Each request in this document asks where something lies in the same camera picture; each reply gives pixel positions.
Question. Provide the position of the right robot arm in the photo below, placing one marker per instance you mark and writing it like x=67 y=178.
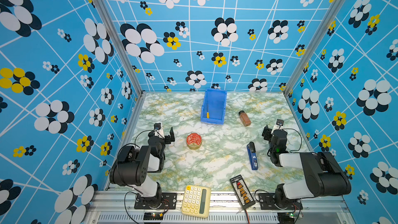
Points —
x=322 y=174

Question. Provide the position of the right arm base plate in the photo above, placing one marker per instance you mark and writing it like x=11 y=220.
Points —
x=268 y=201

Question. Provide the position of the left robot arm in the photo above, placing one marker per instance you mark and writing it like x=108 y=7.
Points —
x=133 y=163

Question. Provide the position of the aluminium front rail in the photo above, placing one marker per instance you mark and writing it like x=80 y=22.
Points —
x=117 y=207

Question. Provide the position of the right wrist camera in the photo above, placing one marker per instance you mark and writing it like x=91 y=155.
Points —
x=278 y=125

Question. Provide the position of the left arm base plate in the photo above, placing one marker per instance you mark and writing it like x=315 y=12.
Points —
x=165 y=201

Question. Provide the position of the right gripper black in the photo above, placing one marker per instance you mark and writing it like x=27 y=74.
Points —
x=267 y=133

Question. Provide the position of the round red gold tin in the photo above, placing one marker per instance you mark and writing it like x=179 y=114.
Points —
x=194 y=141

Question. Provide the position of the blue plastic bin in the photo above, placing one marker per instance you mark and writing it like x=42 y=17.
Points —
x=217 y=100

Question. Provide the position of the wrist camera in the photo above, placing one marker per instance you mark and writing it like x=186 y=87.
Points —
x=158 y=130
x=278 y=125

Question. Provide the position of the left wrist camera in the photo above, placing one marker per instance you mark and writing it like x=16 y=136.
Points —
x=158 y=130

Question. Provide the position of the blue black stapler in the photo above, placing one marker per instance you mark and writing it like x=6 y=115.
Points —
x=252 y=156

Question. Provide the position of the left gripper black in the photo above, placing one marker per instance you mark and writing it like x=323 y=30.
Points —
x=166 y=139

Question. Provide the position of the brown spice jar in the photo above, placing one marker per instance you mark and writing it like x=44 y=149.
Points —
x=244 y=118

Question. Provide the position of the yellow handled screwdriver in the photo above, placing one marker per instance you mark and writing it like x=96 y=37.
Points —
x=207 y=112

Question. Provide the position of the yellow calculator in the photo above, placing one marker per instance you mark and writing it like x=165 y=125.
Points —
x=196 y=201

